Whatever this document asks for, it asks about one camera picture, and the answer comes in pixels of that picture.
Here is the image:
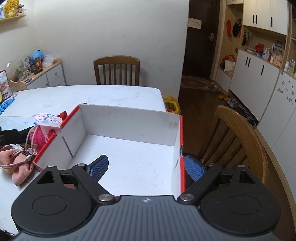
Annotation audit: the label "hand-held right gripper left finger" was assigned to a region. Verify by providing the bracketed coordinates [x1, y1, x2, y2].
[37, 155, 116, 205]

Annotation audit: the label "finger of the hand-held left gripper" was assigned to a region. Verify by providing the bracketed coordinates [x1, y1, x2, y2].
[20, 126, 33, 142]

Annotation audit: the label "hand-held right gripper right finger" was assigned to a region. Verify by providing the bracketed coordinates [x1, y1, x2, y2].
[176, 154, 257, 205]

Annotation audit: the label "pink fuzzy dragon fruit hat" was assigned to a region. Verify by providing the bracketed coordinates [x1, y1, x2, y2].
[29, 126, 57, 151]

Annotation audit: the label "white cable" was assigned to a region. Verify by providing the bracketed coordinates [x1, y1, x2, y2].
[24, 126, 38, 163]

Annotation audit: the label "printed white face mask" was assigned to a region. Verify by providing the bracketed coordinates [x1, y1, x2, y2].
[32, 113, 64, 136]

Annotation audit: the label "white cardboard box red outside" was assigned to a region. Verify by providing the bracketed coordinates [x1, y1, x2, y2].
[32, 103, 186, 197]

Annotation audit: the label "blue cloth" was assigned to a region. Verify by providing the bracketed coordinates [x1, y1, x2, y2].
[0, 98, 15, 114]

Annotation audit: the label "pink cloth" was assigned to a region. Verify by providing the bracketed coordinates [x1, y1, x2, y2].
[0, 145, 38, 186]

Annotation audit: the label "red snack bag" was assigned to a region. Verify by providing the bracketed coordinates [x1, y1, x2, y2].
[0, 70, 12, 100]

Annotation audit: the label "wooden chair with black seat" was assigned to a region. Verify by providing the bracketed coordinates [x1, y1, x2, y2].
[198, 105, 269, 186]

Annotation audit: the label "yellow plastic bag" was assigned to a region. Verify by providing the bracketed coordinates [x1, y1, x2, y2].
[164, 95, 181, 114]

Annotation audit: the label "small white drawer cabinet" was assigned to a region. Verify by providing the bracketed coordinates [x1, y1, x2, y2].
[24, 59, 67, 90]

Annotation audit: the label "clear plastic bag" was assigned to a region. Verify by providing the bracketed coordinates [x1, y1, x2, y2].
[43, 54, 56, 67]

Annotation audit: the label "blue round toy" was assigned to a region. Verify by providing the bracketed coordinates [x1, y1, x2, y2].
[32, 50, 44, 63]

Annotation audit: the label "patterned door rug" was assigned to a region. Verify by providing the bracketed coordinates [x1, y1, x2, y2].
[180, 76, 214, 91]

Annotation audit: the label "white fridge with stickers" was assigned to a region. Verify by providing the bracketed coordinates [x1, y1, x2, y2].
[257, 72, 296, 176]

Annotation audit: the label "white lower cabinet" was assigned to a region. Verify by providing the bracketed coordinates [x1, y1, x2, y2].
[229, 49, 287, 121]

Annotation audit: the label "dark wooden slat chair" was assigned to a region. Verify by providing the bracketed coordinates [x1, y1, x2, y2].
[94, 56, 141, 86]

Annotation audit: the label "white bag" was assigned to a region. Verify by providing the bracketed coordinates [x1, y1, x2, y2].
[223, 60, 236, 71]

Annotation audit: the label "dark wooden door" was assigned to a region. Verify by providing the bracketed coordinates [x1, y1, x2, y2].
[181, 17, 220, 77]

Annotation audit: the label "yellow flowers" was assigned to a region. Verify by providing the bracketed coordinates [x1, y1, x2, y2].
[3, 0, 20, 16]

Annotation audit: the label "black hanging hat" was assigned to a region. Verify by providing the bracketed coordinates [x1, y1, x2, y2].
[232, 20, 242, 37]

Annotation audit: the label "white upper cabinet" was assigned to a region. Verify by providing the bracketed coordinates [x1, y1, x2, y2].
[243, 0, 289, 35]

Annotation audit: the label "wooden wall shelf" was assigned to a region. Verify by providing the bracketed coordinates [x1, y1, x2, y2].
[0, 14, 26, 24]

